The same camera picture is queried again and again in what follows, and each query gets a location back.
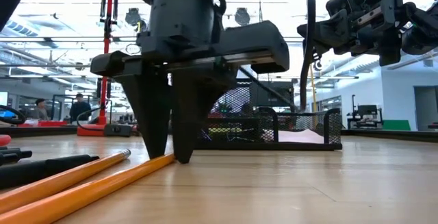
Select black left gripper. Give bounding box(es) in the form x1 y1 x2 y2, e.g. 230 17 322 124
90 0 291 165

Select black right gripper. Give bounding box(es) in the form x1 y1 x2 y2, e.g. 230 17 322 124
296 0 417 68

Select black binder clip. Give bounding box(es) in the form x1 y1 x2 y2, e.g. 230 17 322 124
224 133 247 142
201 133 223 142

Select yellow-green eraser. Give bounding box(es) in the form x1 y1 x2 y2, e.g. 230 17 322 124
207 127 237 134

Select pink sticky note pad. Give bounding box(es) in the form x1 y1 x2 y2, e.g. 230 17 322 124
277 128 325 145

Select orange pencil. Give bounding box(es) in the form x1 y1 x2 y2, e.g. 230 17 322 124
0 153 177 224
0 149 132 215

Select black mesh desk organizer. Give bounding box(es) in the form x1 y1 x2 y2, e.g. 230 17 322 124
194 78 343 151

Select red desk lamp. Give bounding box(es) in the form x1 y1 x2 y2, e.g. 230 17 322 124
77 0 119 138

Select black vented computer case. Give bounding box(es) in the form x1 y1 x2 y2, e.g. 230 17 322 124
249 79 296 110

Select background robot station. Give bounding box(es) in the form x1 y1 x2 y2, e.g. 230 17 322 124
346 95 385 129

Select person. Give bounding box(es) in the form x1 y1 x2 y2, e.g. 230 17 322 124
69 92 92 123
32 98 51 121

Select green panel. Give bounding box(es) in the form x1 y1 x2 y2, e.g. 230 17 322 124
382 119 411 132

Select red bins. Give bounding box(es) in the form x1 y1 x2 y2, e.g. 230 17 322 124
16 120 69 128

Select yellow hanging cable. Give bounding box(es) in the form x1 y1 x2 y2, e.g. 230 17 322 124
307 64 318 129

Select black lamp cable with adapter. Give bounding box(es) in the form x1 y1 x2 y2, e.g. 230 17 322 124
75 105 135 138

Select black ceiling cord reel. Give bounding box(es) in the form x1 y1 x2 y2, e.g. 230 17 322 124
234 7 252 26
125 7 142 26

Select black aluminium table frame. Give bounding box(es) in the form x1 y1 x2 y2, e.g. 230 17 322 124
0 125 438 143

